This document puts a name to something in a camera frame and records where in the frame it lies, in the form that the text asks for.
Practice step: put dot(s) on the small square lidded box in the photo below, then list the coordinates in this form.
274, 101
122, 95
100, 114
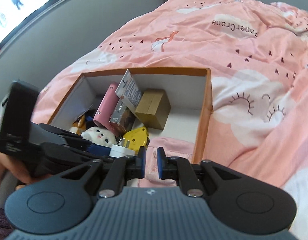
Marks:
151, 110

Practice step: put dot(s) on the white carton with blue label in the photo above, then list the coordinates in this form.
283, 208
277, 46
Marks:
130, 90

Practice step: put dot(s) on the orange cardboard box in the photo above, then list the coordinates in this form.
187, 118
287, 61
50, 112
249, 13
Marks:
202, 130

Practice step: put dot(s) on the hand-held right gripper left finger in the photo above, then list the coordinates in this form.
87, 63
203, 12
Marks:
143, 162

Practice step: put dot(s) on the slim grey card carton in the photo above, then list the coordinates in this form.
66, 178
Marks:
120, 116

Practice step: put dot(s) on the white plush toy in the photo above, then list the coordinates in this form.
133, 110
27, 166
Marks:
98, 135

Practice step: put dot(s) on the pink cloth pouch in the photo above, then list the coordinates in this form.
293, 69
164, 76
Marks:
179, 152

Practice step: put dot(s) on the plush toy with blue sweater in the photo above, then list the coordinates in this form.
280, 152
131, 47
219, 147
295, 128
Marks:
77, 126

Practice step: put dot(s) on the person's left hand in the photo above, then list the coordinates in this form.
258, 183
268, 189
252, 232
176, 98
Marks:
8, 167

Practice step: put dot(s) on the white bed sheet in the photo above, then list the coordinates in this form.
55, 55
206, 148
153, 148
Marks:
301, 190

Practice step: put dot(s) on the white charger plug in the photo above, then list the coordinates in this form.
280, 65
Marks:
118, 151

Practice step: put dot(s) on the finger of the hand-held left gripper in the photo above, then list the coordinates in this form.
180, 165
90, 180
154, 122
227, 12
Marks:
68, 136
101, 150

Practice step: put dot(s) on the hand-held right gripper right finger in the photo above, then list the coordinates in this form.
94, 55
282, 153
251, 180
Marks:
161, 162

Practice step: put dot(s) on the pink printed blanket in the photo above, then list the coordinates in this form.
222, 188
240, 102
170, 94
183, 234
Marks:
244, 55

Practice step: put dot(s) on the yellow tape measure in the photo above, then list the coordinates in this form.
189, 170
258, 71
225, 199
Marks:
135, 137

